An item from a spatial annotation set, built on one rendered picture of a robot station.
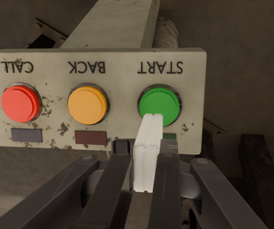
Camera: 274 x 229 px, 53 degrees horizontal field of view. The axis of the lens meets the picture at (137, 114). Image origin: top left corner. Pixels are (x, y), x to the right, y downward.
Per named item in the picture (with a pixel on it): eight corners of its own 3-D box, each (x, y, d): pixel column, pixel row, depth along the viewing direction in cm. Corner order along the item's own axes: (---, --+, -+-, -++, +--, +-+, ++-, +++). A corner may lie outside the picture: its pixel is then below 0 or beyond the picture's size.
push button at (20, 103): (44, 118, 31) (37, 123, 30) (12, 117, 32) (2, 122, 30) (40, 83, 30) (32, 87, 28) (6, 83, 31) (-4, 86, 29)
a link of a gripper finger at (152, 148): (145, 147, 16) (158, 148, 16) (153, 113, 23) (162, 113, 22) (145, 193, 17) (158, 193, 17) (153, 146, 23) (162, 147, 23)
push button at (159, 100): (178, 122, 29) (178, 128, 28) (141, 121, 30) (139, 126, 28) (179, 85, 28) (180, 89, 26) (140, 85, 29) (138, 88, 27)
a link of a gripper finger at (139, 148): (145, 193, 17) (133, 192, 17) (153, 146, 23) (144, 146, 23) (145, 147, 16) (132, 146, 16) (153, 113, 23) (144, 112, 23)
